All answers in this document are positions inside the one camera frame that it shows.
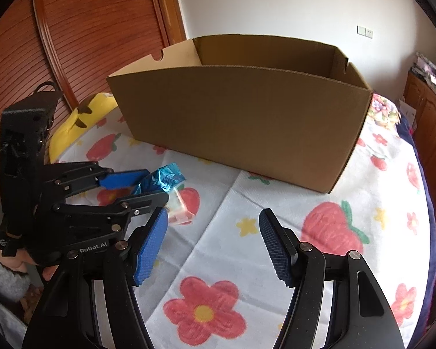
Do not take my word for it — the person's left hand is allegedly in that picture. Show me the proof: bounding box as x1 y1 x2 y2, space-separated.
0 252 59 281

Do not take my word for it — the brown cardboard box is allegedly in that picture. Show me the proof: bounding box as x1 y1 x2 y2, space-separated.
106 34 374 194

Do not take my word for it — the wooden low cabinet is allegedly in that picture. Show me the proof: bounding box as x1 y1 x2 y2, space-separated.
403 71 436 177

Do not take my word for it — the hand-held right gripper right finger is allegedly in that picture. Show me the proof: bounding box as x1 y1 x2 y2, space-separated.
258 207 405 349

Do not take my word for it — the white paper bag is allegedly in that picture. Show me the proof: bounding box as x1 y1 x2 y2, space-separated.
399 98 417 130

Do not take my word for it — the shiny blue snack packet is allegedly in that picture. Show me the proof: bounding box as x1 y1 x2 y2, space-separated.
130 163 187 195

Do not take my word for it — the wooden slatted wardrobe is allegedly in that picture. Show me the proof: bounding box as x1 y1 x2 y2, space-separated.
0 0 188 220

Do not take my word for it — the stack of magazines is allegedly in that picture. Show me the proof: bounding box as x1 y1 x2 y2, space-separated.
412 52 436 107

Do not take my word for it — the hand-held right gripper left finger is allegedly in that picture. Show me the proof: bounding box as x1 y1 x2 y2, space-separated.
22 209 169 349

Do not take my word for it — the clear plastic packet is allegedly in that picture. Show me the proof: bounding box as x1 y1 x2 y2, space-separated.
167 188 197 225

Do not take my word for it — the person's left forearm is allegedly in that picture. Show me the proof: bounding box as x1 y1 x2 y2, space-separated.
0 263 30 303

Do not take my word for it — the white floral blanket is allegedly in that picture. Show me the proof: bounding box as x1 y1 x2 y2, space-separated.
22 107 436 349

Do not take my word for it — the yellow plush toy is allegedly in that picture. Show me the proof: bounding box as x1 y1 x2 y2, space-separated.
49 92 119 163

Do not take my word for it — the patchwork floral quilt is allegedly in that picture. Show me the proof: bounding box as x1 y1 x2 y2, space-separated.
363 93 412 136

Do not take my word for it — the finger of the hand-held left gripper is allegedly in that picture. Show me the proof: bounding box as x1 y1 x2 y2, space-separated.
52 193 170 241
43 161 152 205

